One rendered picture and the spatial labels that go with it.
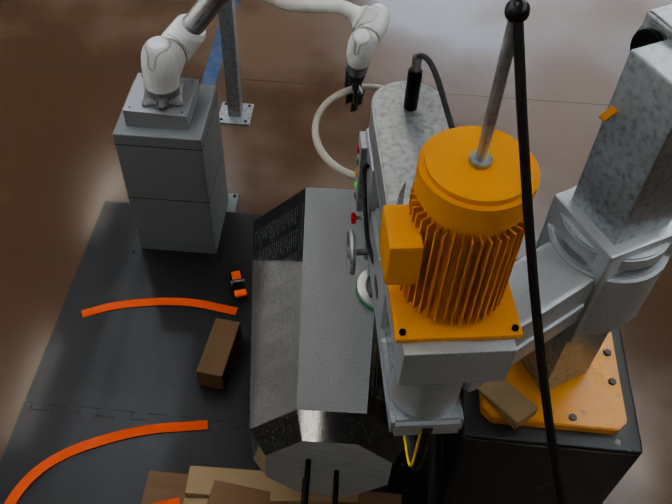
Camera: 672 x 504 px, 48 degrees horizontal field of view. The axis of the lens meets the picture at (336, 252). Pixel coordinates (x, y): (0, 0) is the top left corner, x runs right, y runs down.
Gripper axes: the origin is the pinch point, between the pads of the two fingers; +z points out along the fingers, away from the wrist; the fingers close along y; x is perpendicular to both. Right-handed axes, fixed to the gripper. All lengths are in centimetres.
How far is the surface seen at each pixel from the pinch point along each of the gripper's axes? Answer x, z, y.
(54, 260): -145, 99, -34
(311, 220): -40, 5, 44
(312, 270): -51, -1, 66
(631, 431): 19, -14, 171
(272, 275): -63, 13, 56
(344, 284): -43, -3, 77
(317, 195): -31.6, 8.3, 32.4
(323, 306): -54, -5, 83
